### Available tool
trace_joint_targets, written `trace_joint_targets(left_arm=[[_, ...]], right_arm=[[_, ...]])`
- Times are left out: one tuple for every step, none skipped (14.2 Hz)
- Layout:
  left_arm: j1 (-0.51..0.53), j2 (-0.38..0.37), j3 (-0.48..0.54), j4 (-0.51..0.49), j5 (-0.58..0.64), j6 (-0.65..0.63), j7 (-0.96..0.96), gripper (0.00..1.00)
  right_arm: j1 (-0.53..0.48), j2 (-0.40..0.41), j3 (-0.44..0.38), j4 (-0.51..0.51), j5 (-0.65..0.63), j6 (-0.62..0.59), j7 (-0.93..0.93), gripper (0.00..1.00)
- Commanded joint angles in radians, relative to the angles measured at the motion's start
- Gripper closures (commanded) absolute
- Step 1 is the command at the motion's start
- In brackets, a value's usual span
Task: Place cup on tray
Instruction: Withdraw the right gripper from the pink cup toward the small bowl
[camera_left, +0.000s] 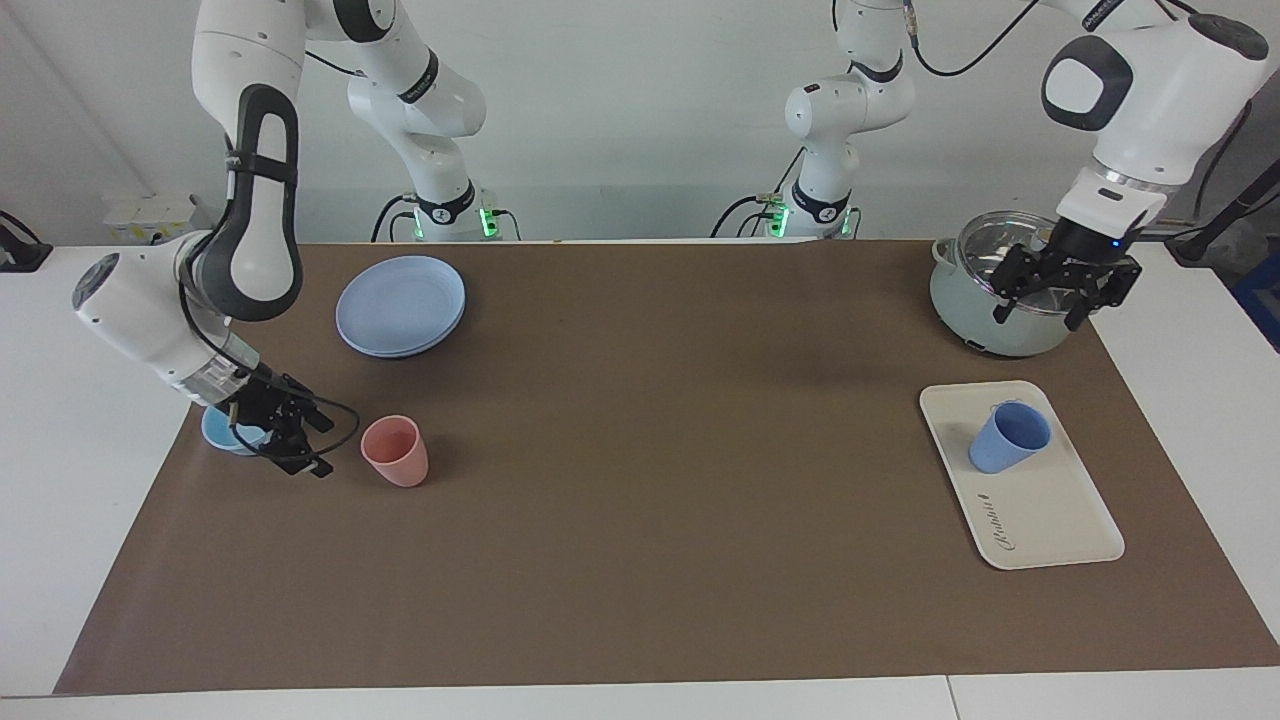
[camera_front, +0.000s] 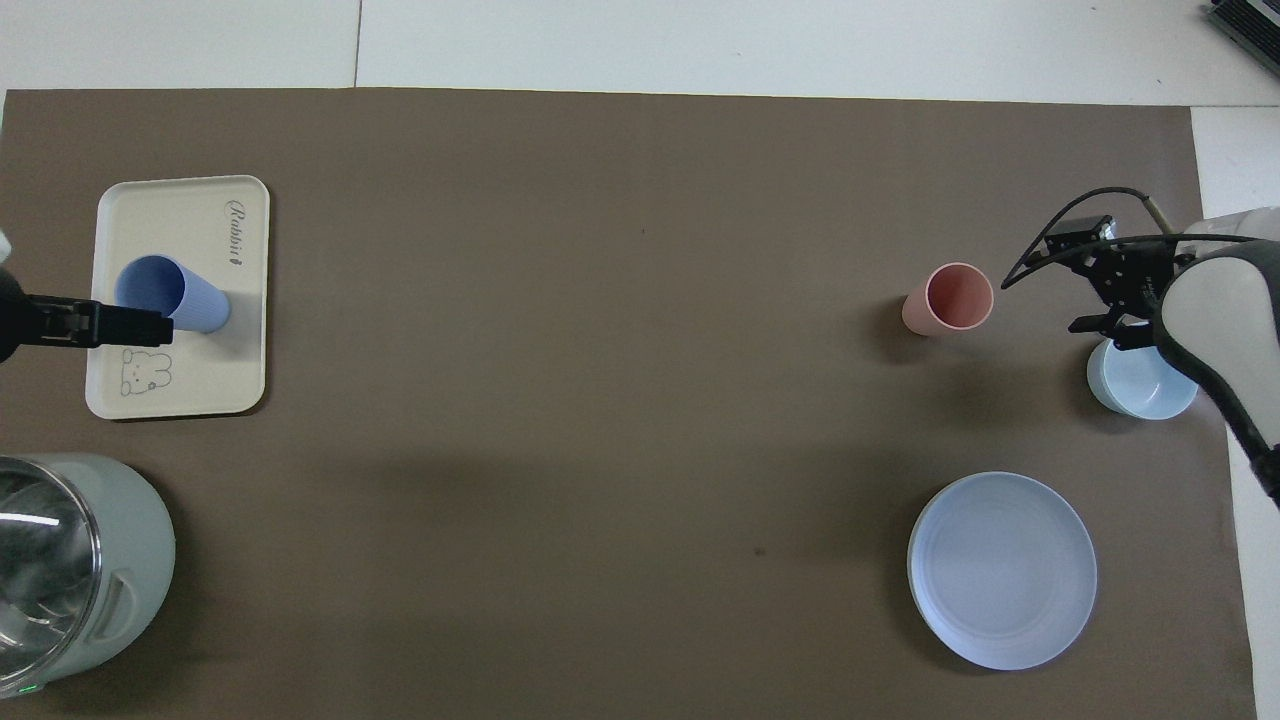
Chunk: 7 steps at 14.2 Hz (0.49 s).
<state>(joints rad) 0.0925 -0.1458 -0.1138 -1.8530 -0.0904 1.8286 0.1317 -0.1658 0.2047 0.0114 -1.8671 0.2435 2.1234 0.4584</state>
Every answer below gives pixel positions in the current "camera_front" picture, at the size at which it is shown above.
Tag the dark grey ribbed device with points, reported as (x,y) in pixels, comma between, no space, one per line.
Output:
(1250,25)

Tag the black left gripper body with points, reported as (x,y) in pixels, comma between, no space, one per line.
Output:
(12,320)

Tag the blue ribbed cup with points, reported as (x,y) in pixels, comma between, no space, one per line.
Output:
(200,300)

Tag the pale green cooking pot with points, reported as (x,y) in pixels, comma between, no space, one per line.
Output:
(120,560)

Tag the light blue plate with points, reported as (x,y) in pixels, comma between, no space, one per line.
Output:
(1000,570)

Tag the light blue bowl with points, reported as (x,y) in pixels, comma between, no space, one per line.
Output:
(1140,385)

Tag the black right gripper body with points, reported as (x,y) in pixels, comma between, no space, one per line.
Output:
(1140,275)

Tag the brown table mat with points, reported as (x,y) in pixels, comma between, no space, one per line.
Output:
(600,400)

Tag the pink cup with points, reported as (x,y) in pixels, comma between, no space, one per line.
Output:
(955,295)

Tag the cream tray with bear print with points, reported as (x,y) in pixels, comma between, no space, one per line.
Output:
(180,225)

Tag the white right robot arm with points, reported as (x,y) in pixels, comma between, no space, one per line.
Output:
(1225,300)

